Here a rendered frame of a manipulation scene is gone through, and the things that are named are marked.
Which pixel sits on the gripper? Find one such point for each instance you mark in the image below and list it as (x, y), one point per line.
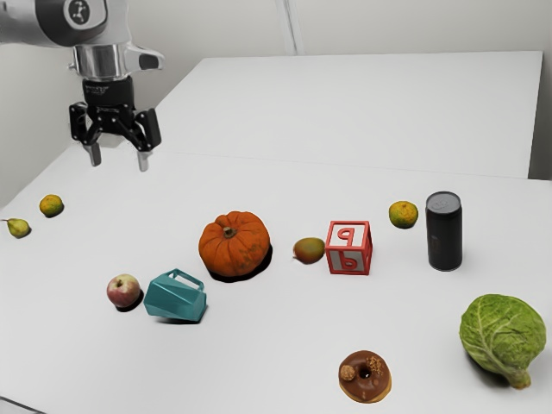
(108, 103)

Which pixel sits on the black can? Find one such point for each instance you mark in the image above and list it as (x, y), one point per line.
(444, 233)

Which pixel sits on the red letter block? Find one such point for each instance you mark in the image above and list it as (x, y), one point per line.
(348, 250)

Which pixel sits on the green red mango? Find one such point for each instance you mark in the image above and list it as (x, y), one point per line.
(309, 250)

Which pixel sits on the chocolate glazed donut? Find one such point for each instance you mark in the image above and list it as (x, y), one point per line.
(365, 376)

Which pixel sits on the yellow green orange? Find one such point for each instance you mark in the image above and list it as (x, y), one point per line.
(51, 205)
(403, 214)

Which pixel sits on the orange pumpkin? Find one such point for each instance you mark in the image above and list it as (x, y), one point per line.
(234, 243)

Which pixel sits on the green cabbage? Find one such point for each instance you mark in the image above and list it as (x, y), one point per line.
(502, 336)

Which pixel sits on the teal faceted mug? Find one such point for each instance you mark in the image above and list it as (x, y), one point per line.
(174, 297)

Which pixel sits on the green pear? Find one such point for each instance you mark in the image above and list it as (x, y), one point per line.
(18, 227)

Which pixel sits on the red yellow apple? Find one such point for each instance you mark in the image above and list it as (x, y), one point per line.
(123, 290)

